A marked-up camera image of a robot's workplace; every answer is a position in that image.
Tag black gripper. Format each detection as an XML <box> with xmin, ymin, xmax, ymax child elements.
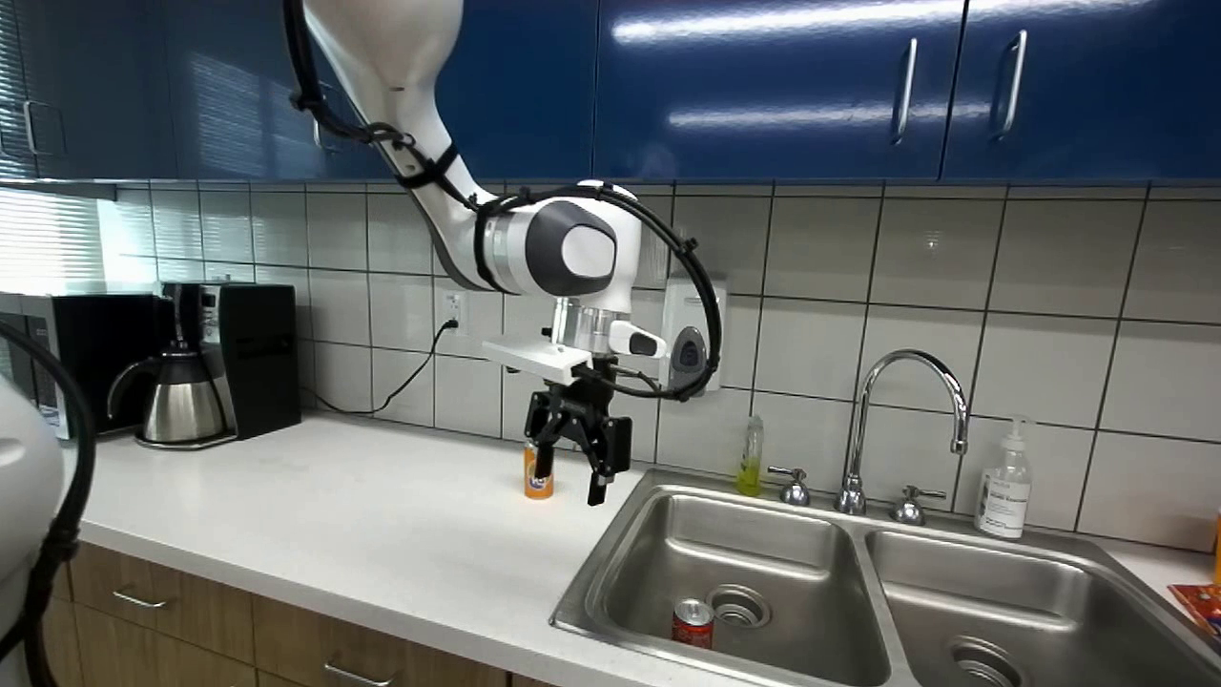
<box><xmin>521</xmin><ymin>360</ymin><xmax>638</xmax><ymax>508</ymax></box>

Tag red soda can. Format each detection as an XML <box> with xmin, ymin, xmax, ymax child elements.
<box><xmin>668</xmin><ymin>594</ymin><xmax>718</xmax><ymax>650</ymax></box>

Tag green dish soap bottle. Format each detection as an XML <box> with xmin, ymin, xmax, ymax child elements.
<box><xmin>731</xmin><ymin>412</ymin><xmax>771</xmax><ymax>498</ymax></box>

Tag chrome faucet knob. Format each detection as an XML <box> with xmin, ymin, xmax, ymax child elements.
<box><xmin>889</xmin><ymin>480</ymin><xmax>930</xmax><ymax>528</ymax></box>
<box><xmin>776</xmin><ymin>466</ymin><xmax>818</xmax><ymax>510</ymax></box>

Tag stainless steel double sink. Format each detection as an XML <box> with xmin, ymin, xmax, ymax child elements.
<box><xmin>544</xmin><ymin>468</ymin><xmax>1221</xmax><ymax>687</ymax></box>

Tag chrome gooseneck faucet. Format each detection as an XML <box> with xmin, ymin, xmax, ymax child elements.
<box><xmin>834</xmin><ymin>343</ymin><xmax>974</xmax><ymax>515</ymax></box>

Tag black coffee maker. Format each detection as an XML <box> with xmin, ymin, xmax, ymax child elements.
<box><xmin>163</xmin><ymin>279</ymin><xmax>304</xmax><ymax>442</ymax></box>

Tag wooden base cabinet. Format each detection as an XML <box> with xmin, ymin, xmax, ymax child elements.
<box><xmin>35</xmin><ymin>538</ymin><xmax>548</xmax><ymax>687</ymax></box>

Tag steel coffee carafe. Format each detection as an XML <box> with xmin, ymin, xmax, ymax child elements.
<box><xmin>105</xmin><ymin>343</ymin><xmax>234</xmax><ymax>451</ymax></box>

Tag clear pump soap bottle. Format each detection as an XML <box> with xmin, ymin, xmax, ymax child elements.
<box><xmin>974</xmin><ymin>414</ymin><xmax>1036</xmax><ymax>540</ymax></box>

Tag black microwave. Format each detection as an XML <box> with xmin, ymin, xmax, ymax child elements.
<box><xmin>0</xmin><ymin>288</ymin><xmax>175</xmax><ymax>436</ymax></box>

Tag colourful snack packets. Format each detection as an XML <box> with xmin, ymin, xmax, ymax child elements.
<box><xmin>1167</xmin><ymin>581</ymin><xmax>1221</xmax><ymax>639</ymax></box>

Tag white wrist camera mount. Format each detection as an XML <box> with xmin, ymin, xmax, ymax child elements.
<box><xmin>481</xmin><ymin>334</ymin><xmax>604</xmax><ymax>388</ymax></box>

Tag black power cord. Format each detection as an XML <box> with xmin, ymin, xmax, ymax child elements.
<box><xmin>304</xmin><ymin>315</ymin><xmax>463</xmax><ymax>414</ymax></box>

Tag white wall outlet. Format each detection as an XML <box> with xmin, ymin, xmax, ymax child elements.
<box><xmin>430</xmin><ymin>286</ymin><xmax>473</xmax><ymax>363</ymax></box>

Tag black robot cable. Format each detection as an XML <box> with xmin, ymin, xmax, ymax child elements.
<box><xmin>0</xmin><ymin>0</ymin><xmax>727</xmax><ymax>665</ymax></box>

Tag silver drawer handle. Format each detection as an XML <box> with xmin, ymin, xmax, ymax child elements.
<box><xmin>112</xmin><ymin>585</ymin><xmax>173</xmax><ymax>615</ymax></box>
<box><xmin>320</xmin><ymin>655</ymin><xmax>392</xmax><ymax>687</ymax></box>

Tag silver cabinet door handle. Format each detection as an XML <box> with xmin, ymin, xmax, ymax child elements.
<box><xmin>893</xmin><ymin>33</ymin><xmax>922</xmax><ymax>145</ymax></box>
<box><xmin>14</xmin><ymin>96</ymin><xmax>43</xmax><ymax>161</ymax></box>
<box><xmin>999</xmin><ymin>25</ymin><xmax>1030</xmax><ymax>145</ymax></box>

